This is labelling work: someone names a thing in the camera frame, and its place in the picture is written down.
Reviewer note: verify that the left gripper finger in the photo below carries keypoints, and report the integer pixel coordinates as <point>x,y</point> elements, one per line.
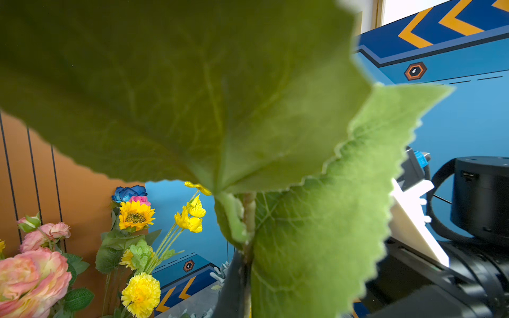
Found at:
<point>231,302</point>

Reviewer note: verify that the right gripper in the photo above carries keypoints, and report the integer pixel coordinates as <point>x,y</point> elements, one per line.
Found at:
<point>410,284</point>

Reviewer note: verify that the large yellow sunflower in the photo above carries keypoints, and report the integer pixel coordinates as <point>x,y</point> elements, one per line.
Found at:
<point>260,102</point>

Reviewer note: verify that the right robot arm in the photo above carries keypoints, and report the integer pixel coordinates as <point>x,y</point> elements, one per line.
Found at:
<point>469,202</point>

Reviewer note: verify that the background bouquet in dark vase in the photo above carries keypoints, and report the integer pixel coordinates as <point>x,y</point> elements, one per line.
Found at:
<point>39,281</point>

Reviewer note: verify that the grey blue roses bunch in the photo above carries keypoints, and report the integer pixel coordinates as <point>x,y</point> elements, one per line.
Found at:
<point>197,295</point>

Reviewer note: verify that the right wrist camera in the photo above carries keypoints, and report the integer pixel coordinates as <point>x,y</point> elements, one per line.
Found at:
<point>408,223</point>

